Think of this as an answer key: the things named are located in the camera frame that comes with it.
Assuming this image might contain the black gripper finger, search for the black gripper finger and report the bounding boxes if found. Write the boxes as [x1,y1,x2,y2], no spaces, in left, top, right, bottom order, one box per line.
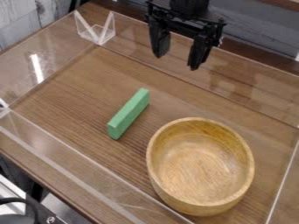
[186,34,214,71]
[148,18,170,58]

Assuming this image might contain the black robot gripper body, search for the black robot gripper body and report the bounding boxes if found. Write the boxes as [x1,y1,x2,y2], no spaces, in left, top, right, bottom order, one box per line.
[145,0,225,38]

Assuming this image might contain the green rectangular block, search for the green rectangular block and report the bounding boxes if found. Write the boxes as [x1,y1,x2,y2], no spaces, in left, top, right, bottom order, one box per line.
[106,88,149,140]

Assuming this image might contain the brown wooden bowl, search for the brown wooden bowl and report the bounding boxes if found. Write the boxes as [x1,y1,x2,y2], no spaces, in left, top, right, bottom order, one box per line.
[145,117,254,216]

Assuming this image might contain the clear acrylic corner bracket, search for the clear acrylic corner bracket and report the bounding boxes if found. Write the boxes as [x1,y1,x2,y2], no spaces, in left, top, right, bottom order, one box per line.
[73,10,116,46]

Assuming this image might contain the black metal table frame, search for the black metal table frame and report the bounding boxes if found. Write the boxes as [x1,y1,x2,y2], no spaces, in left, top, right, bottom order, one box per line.
[0,156,70,224]

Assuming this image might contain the black floor cable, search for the black floor cable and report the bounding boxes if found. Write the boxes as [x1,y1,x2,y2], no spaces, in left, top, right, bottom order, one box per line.
[0,197,40,224]

